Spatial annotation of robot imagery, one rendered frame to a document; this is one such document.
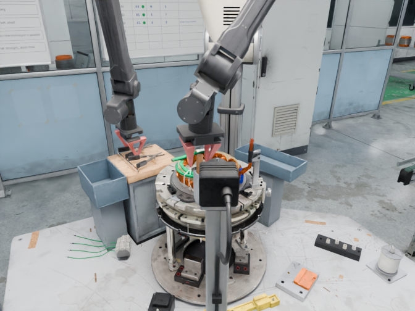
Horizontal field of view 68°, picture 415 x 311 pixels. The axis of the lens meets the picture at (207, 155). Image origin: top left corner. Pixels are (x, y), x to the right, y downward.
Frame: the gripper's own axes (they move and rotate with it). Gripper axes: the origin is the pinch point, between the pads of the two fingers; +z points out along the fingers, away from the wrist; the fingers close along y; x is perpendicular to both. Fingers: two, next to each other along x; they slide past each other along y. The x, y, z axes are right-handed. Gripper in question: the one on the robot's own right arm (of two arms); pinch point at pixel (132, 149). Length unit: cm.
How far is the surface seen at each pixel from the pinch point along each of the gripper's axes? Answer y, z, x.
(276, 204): 36, 22, 41
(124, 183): 13.5, 3.5, -9.3
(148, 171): 14.4, 1.5, -0.9
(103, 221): 11.8, 16.4, -18.0
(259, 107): -107, 57, 177
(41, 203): -164, 116, -28
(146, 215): 14.3, 19.0, -3.8
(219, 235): 74, -27, -19
